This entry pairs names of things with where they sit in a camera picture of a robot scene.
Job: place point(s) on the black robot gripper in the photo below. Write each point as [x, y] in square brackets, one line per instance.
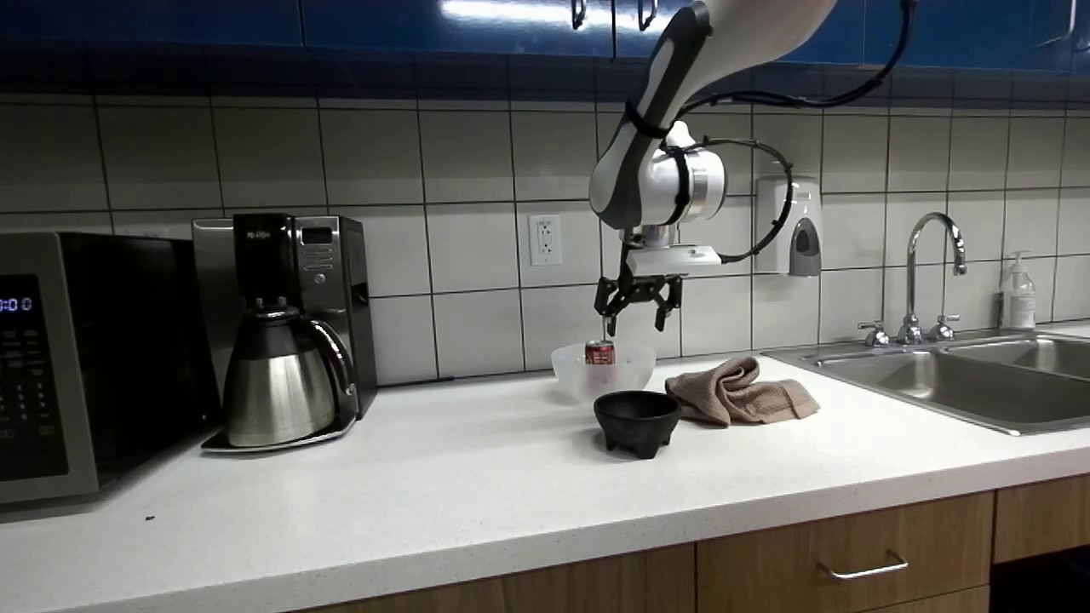
[647, 285]

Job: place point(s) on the stainless steel carafe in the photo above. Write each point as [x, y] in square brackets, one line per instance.
[279, 385]

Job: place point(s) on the black bowl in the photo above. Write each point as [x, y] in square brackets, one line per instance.
[635, 422]

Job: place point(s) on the chrome sink faucet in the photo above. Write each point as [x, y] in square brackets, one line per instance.
[916, 285]

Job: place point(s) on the black coffee maker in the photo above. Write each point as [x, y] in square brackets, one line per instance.
[330, 272]

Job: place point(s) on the clear soap bottle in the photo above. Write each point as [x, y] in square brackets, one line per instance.
[1020, 299]

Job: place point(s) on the translucent plastic bowl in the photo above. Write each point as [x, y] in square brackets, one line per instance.
[590, 383]

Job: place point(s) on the white wall outlet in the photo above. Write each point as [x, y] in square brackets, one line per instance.
[547, 243]

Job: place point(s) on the blue upper cabinet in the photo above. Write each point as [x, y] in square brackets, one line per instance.
[225, 27]

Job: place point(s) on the brown folded towel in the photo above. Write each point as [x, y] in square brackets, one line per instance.
[736, 395]

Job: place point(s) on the wooden lower cabinet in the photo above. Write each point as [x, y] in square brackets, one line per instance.
[770, 562]

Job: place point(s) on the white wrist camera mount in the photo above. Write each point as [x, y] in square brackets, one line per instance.
[675, 259]

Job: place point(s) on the red soda can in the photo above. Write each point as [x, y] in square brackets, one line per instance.
[600, 352]

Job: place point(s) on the black steel microwave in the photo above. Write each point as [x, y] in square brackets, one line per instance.
[70, 363]

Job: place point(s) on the stainless steel double sink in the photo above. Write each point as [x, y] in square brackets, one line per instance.
[990, 385]

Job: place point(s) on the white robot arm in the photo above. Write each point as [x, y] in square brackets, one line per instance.
[684, 70]

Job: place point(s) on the white wall soap dispenser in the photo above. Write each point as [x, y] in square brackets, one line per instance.
[806, 226]

